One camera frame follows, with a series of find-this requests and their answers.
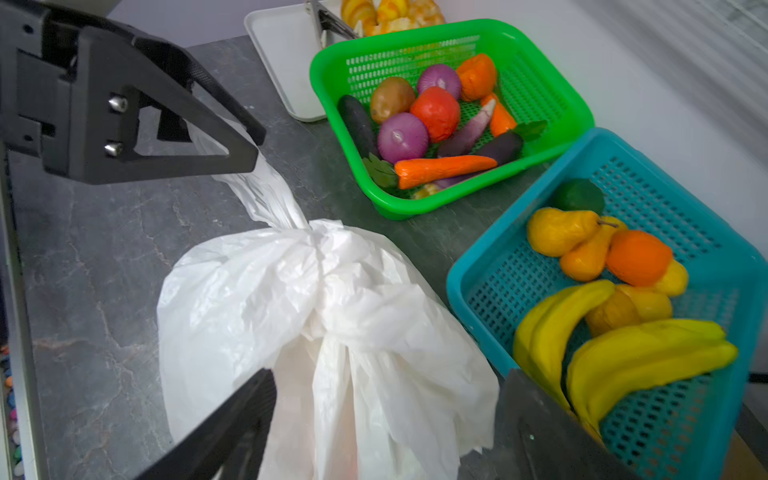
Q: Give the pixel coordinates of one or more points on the red tomato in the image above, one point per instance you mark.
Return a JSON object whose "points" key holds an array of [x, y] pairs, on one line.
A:
{"points": [[439, 111]]}

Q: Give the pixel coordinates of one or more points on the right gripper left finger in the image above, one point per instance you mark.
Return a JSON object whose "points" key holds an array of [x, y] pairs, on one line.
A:
{"points": [[230, 443]]}

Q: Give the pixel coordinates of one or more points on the purple onion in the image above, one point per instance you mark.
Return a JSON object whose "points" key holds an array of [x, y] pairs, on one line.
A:
{"points": [[442, 76], [402, 137]]}

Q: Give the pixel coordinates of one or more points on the croissant bread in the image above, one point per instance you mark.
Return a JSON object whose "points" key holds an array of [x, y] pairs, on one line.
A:
{"points": [[354, 12]]}

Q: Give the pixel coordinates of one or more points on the orange carrot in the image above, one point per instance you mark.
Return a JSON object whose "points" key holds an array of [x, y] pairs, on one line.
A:
{"points": [[416, 172]]}

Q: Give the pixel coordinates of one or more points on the yellow pear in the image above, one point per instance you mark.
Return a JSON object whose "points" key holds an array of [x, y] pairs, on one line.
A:
{"points": [[553, 232]]}

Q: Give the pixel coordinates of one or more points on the metal tongs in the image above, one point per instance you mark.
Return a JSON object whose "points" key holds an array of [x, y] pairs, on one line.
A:
{"points": [[327, 25]]}

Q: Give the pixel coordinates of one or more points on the orange fruit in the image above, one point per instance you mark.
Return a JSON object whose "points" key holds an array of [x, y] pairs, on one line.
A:
{"points": [[638, 258]]}

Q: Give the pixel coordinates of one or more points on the brown potato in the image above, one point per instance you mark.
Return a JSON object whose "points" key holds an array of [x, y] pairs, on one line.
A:
{"points": [[393, 96]]}

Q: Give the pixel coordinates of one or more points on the green avocado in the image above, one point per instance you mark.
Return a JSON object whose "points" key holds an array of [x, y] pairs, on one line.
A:
{"points": [[578, 194]]}

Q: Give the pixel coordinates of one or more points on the orange bell pepper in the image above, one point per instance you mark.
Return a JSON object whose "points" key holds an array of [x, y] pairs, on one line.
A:
{"points": [[478, 77]]}

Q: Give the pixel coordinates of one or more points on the dark green cucumber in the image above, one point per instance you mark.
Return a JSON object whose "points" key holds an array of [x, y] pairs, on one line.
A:
{"points": [[359, 125]]}

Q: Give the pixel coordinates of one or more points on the light purple eggplant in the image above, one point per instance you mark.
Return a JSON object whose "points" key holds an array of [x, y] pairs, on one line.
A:
{"points": [[462, 141]]}

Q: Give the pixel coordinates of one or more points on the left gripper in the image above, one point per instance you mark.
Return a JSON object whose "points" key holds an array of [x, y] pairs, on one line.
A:
{"points": [[73, 86]]}

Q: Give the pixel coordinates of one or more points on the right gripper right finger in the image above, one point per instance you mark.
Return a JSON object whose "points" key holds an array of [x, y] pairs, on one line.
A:
{"points": [[534, 438]]}

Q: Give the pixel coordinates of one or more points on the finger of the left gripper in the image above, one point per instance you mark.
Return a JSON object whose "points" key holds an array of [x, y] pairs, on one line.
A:
{"points": [[186, 70]]}

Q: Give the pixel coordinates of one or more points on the white bread tray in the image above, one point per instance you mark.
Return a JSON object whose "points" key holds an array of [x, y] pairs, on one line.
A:
{"points": [[287, 41]]}

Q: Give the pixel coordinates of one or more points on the dark purple eggplant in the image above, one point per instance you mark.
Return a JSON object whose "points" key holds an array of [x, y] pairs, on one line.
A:
{"points": [[504, 149]]}

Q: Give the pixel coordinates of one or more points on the white plastic grocery bag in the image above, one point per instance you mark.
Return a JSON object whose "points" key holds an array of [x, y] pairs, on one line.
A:
{"points": [[375, 378]]}

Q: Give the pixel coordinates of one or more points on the teal plastic basket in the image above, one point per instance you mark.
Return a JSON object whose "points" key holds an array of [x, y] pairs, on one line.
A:
{"points": [[654, 374]]}

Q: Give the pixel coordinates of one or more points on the green plastic basket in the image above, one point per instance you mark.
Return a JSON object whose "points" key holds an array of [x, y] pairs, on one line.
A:
{"points": [[533, 99]]}

